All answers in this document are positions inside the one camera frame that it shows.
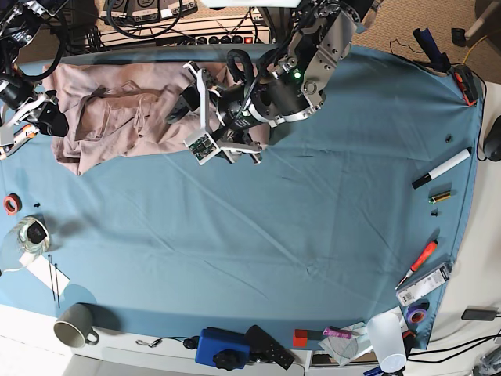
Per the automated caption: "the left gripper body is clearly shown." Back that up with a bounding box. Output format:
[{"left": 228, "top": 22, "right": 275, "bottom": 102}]
[{"left": 183, "top": 61, "right": 262, "bottom": 165}]

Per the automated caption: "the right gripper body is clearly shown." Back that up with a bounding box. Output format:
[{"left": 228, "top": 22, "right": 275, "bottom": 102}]
[{"left": 1, "top": 89, "right": 59, "bottom": 128}]

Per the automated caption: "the pinkish-brown T-shirt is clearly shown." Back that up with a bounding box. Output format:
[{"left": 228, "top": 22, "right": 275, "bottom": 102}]
[{"left": 41, "top": 62, "right": 271, "bottom": 177}]

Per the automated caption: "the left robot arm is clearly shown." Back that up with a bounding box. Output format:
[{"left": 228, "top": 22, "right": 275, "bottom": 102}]
[{"left": 166, "top": 1, "right": 380, "bottom": 165}]

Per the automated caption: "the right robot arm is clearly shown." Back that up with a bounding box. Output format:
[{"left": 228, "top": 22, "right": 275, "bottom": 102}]
[{"left": 1, "top": 1, "right": 69, "bottom": 145}]

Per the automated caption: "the orange white utility knife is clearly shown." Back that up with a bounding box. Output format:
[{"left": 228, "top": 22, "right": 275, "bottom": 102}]
[{"left": 0, "top": 125, "right": 39, "bottom": 161}]

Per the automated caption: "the white power strip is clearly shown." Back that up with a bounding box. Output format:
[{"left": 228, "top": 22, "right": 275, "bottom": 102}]
[{"left": 100, "top": 14, "right": 272, "bottom": 47}]

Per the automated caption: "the red tape roll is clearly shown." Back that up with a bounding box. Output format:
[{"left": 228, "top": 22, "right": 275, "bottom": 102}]
[{"left": 2, "top": 193, "right": 22, "bottom": 215}]

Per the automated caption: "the clear tape roll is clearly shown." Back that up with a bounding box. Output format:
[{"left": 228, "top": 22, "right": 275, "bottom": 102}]
[{"left": 1, "top": 216, "right": 50, "bottom": 274}]

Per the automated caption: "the white paper card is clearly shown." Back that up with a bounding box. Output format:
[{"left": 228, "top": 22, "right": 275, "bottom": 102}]
[{"left": 27, "top": 256, "right": 70, "bottom": 296}]

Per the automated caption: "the blue table cloth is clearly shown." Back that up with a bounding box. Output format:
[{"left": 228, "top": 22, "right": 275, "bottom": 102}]
[{"left": 1, "top": 47, "right": 482, "bottom": 346}]

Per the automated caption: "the blue box device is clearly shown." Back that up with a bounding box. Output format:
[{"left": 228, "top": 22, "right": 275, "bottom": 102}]
[{"left": 195, "top": 327, "right": 251, "bottom": 371}]

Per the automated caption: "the grey ceramic mug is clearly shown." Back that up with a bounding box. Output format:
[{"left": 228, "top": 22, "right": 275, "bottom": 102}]
[{"left": 53, "top": 303, "right": 99, "bottom": 349}]

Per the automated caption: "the black remote control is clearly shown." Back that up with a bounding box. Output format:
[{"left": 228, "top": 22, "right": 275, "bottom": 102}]
[{"left": 244, "top": 325, "right": 295, "bottom": 371}]

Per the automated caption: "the red black block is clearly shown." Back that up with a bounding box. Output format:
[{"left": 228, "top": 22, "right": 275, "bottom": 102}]
[{"left": 293, "top": 329, "right": 324, "bottom": 348}]

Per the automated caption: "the white black marker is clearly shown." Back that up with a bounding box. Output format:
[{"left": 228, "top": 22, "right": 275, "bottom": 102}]
[{"left": 412, "top": 147, "right": 472, "bottom": 190}]

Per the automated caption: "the purple marker pen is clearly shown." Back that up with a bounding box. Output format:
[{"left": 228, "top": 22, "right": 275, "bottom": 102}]
[{"left": 323, "top": 327, "right": 358, "bottom": 339}]

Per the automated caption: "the orange screwdriver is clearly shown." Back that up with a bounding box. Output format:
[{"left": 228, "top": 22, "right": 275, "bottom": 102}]
[{"left": 395, "top": 240, "right": 438, "bottom": 291}]

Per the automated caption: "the white plastic cup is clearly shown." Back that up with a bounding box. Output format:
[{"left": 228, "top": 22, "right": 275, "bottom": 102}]
[{"left": 366, "top": 312, "right": 406, "bottom": 374}]

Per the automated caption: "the clear plastic package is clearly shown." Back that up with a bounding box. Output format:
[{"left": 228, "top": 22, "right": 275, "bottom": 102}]
[{"left": 396, "top": 261, "right": 453, "bottom": 307}]

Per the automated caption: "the purple tape roll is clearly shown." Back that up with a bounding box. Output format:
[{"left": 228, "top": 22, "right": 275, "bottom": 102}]
[{"left": 405, "top": 305, "right": 427, "bottom": 324}]

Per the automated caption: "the orange black clamp tool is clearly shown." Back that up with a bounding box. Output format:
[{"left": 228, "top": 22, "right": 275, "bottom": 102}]
[{"left": 453, "top": 64, "right": 478, "bottom": 106}]

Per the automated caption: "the black computer mouse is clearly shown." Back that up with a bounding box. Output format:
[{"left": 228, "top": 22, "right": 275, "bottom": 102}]
[{"left": 483, "top": 116, "right": 501, "bottom": 162}]

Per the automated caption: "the black power adapter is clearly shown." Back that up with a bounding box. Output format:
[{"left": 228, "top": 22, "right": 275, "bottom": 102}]
[{"left": 461, "top": 308, "right": 500, "bottom": 321}]

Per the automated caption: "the black cable tie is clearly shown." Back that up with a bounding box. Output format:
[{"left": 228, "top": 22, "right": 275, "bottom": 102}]
[{"left": 48, "top": 255, "right": 60, "bottom": 309}]

